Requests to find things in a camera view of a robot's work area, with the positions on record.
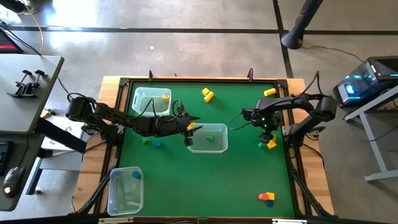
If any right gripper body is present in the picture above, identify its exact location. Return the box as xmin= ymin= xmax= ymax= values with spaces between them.
xmin=241 ymin=106 xmax=282 ymax=134

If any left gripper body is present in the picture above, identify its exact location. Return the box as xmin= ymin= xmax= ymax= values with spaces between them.
xmin=154 ymin=105 xmax=194 ymax=147

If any clear plastic bin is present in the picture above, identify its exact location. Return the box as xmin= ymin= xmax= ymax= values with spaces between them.
xmin=131 ymin=86 xmax=173 ymax=117
xmin=106 ymin=166 xmax=145 ymax=217
xmin=186 ymin=122 xmax=229 ymax=154

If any green table mat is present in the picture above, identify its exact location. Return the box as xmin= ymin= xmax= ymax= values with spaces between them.
xmin=119 ymin=81 xmax=295 ymax=218

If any black floor stand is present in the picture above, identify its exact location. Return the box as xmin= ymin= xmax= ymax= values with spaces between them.
xmin=280 ymin=0 xmax=324 ymax=50

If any computer with RGB lights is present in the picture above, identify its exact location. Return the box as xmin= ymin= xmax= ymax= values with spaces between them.
xmin=332 ymin=55 xmax=398 ymax=109

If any grey metal desk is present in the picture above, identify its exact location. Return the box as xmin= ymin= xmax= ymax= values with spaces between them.
xmin=343 ymin=85 xmax=398 ymax=183

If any black desk beam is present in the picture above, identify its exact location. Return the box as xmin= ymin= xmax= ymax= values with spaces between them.
xmin=34 ymin=117 xmax=88 ymax=154

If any grey desk top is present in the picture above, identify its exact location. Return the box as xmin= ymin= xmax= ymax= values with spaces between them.
xmin=0 ymin=54 xmax=65 ymax=135

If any black C-clamp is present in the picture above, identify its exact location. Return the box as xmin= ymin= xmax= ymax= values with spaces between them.
xmin=18 ymin=70 xmax=47 ymax=99
xmin=6 ymin=69 xmax=34 ymax=98

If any dark grey desk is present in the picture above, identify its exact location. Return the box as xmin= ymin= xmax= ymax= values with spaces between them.
xmin=0 ymin=133 xmax=46 ymax=212

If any black computer mouse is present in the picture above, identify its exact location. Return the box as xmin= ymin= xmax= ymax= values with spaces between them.
xmin=2 ymin=166 xmax=25 ymax=199

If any black keyboard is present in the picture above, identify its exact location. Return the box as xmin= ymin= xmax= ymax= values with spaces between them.
xmin=0 ymin=140 xmax=15 ymax=175

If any black monitor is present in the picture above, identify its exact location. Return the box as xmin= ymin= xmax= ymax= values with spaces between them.
xmin=0 ymin=27 xmax=24 ymax=55

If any black table frame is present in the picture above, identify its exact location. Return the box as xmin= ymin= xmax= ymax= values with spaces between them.
xmin=116 ymin=77 xmax=299 ymax=219

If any black frame strut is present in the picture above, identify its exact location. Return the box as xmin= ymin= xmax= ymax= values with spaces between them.
xmin=287 ymin=155 xmax=335 ymax=218
xmin=74 ymin=158 xmax=121 ymax=217

